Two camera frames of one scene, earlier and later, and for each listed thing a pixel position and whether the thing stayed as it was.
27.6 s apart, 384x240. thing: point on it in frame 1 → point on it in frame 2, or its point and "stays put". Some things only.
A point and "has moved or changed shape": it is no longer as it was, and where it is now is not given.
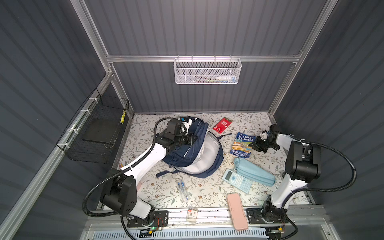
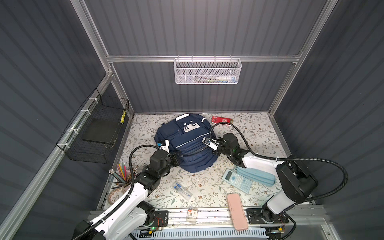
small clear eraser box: (192, 214) stays put
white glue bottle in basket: (231, 79) stays put
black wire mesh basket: (91, 137) stays put
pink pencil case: (237, 211) stays put
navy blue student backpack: (201, 158) has moved or changed shape
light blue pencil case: (254, 173) stays put
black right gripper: (257, 146) → (221, 140)
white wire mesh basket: (204, 71) stays put
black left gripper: (190, 140) → (174, 158)
